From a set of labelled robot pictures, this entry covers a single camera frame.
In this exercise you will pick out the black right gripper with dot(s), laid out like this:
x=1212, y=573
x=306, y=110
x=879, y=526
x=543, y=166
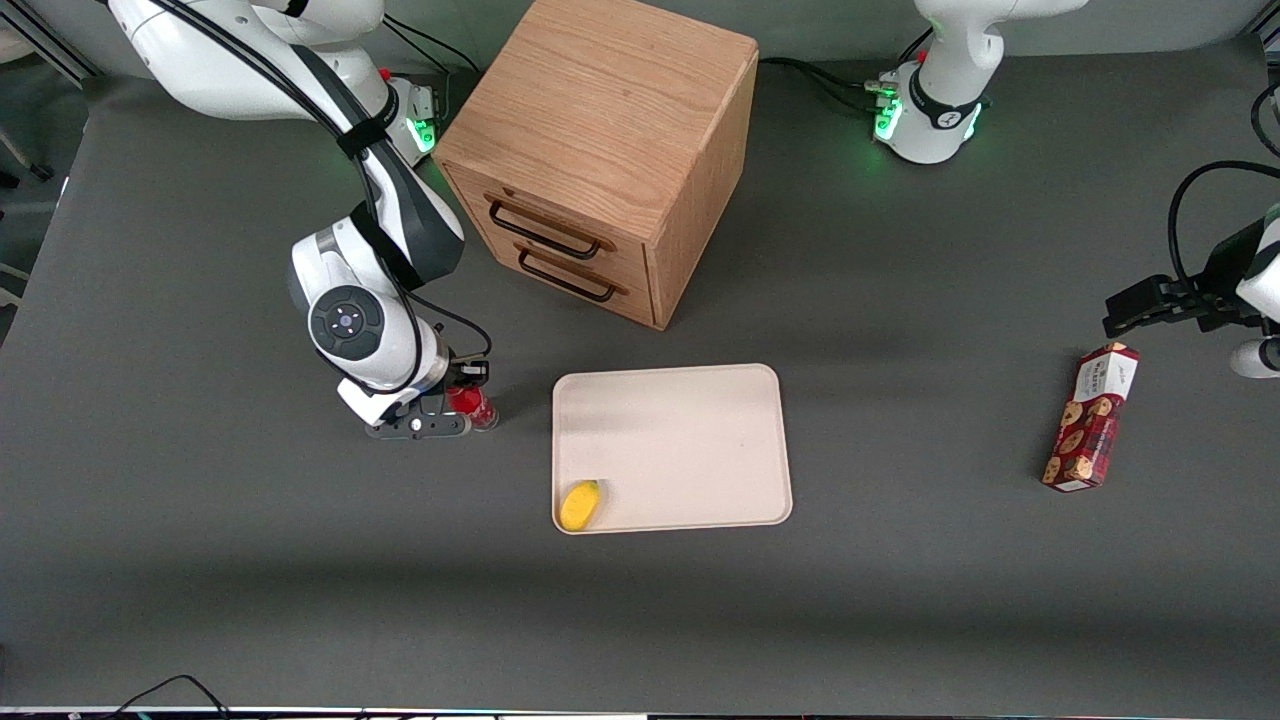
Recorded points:
x=465, y=376

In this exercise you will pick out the wooden drawer cabinet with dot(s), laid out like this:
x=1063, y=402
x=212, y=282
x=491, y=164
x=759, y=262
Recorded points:
x=600, y=100

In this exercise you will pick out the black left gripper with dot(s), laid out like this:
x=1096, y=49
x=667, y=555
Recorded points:
x=1203, y=298

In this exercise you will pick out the red coke bottle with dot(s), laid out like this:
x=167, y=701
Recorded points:
x=475, y=408

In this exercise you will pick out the aluminium frame bar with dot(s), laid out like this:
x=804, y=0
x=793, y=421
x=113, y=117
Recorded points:
x=50, y=45

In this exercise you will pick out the yellow lemon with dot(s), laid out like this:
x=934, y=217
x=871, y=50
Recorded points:
x=580, y=505

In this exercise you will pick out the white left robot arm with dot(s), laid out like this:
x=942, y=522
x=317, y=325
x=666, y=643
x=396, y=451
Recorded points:
x=940, y=60

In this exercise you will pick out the red cookie box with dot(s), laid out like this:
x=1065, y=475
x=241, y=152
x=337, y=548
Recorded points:
x=1090, y=420

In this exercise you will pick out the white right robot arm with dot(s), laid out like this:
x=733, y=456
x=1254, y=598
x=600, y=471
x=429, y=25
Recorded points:
x=240, y=80

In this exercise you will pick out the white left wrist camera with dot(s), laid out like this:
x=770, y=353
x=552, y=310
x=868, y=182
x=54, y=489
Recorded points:
x=1255, y=358

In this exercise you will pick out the beige plastic tray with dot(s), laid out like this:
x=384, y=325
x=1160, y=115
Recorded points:
x=690, y=450

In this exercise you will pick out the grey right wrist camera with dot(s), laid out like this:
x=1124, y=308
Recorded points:
x=415, y=426

